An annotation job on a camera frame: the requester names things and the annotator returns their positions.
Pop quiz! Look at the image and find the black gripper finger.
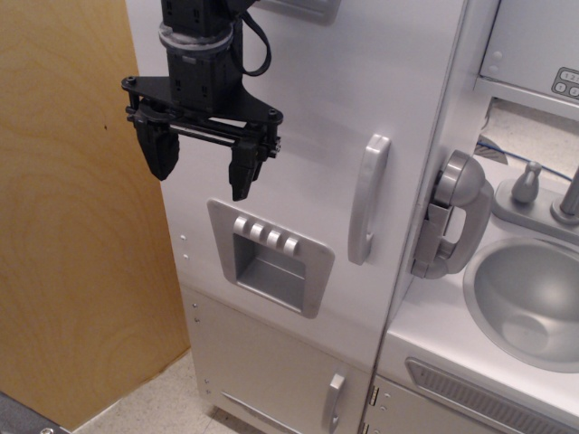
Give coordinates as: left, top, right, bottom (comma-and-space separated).
136, 122, 180, 181
229, 137, 267, 202

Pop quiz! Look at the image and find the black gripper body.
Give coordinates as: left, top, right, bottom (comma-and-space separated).
121, 54, 283, 158

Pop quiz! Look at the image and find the white toy fridge door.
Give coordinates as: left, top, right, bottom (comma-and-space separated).
128, 1, 468, 370

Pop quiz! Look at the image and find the grey fridge door handle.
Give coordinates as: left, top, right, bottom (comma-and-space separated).
347, 135, 391, 265

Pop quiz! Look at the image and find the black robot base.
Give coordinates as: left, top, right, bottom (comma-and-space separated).
1, 392, 70, 434

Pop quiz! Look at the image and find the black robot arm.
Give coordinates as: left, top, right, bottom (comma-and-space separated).
121, 1, 283, 201

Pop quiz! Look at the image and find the white lower fridge door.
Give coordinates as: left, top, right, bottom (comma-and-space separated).
182, 289, 370, 433

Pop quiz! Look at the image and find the grey ice dispenser panel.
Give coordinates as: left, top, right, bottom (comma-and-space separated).
207, 199, 335, 319

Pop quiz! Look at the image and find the grey freezer panel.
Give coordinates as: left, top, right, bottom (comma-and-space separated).
254, 0, 341, 25

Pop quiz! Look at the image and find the plywood board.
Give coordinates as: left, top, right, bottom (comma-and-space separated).
1, 1, 188, 429

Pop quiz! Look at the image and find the grey toy telephone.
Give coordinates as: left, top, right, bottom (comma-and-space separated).
411, 150, 494, 279

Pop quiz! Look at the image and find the silver door hinge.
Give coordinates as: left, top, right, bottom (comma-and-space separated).
368, 385, 379, 407

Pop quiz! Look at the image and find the grey toy faucet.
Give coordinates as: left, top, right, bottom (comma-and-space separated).
492, 162, 578, 245

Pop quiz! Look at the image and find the grey toy sink basin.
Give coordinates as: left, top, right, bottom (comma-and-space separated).
463, 238, 578, 373

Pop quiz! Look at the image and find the grey oven vent panel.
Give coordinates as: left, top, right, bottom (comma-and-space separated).
405, 358, 578, 433

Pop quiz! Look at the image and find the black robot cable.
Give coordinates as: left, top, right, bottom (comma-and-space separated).
234, 8, 272, 78

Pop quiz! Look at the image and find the blue cable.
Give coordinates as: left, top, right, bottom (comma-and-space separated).
476, 141, 578, 180

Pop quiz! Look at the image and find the grey lower door handle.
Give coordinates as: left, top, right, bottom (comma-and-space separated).
321, 373, 346, 434

